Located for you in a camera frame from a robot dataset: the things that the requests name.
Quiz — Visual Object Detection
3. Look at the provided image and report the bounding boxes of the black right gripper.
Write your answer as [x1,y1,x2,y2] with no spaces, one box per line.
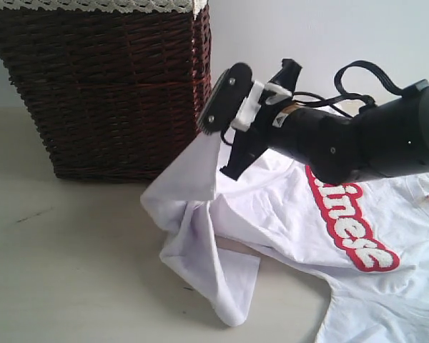
[220,59,315,180]

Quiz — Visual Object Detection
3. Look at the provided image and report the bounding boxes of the white t-shirt red print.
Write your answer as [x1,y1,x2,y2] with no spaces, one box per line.
[141,134,429,342]

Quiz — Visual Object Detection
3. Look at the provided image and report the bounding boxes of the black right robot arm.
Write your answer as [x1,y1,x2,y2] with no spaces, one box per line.
[221,60,429,185]

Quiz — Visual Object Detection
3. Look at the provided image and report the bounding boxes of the dark brown wicker basket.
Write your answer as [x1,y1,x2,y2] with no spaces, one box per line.
[0,4,211,182]

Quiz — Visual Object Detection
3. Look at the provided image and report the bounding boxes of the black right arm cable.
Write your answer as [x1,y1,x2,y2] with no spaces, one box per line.
[220,59,405,147]

